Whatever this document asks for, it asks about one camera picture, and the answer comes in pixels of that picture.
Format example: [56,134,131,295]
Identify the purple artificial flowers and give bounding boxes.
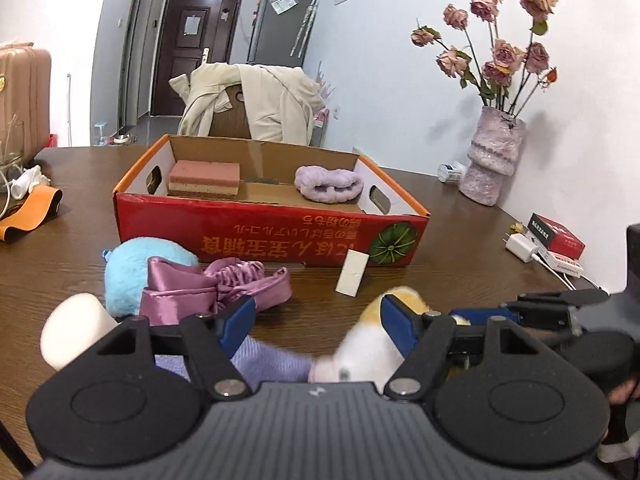
[316,60,337,107]

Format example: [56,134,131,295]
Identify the dark brown door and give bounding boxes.
[151,0,245,119]

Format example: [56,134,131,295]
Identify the pink suitcase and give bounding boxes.
[0,42,53,167]

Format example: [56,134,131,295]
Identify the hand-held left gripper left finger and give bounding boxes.
[97,296,257,401]

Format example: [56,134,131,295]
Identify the pink sponge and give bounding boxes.
[168,160,241,198]

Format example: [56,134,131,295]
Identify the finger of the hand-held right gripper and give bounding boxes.
[515,287,610,313]
[450,305,583,345]

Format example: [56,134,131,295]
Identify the purple satin headband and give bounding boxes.
[139,256,294,327]

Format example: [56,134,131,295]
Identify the brown chair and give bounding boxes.
[207,84,252,139]

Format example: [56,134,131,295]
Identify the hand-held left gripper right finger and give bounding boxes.
[380,294,542,401]

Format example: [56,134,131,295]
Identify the red cardboard box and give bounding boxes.
[112,134,431,267]

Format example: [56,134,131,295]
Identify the grey refrigerator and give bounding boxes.
[247,0,319,69]

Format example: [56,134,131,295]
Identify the beige coat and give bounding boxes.
[168,62,324,145]

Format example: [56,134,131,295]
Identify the white cable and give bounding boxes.
[531,254,612,295]

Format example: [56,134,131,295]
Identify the blue fluffy plush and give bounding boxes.
[103,237,202,317]

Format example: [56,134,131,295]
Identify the dried pink roses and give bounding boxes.
[410,0,559,117]

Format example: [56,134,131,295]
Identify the white orange plush toy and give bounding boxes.
[309,286,472,395]

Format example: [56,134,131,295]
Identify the lavender cloth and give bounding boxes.
[155,334,317,387]

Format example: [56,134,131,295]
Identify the white charger plug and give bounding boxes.
[503,231,542,265]

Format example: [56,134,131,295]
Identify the purple fluffy headband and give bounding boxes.
[294,164,365,205]

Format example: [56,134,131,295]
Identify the pink textured vase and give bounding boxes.
[458,106,527,207]

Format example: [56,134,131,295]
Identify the small white block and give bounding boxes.
[335,248,370,297]

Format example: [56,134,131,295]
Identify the white folded umbrella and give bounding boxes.
[289,0,319,59]

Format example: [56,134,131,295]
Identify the white round puff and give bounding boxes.
[40,293,119,372]

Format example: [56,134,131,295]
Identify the clear glass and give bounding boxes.
[0,119,27,172]

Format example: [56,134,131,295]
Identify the white power strip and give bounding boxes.
[539,251,585,279]

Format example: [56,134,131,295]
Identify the red white small box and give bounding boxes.
[527,212,586,262]

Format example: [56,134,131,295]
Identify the orange strap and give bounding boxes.
[0,185,64,245]

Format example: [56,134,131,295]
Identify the person's right hand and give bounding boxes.
[607,377,640,407]

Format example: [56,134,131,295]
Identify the small white jar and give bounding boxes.
[437,161,469,184]

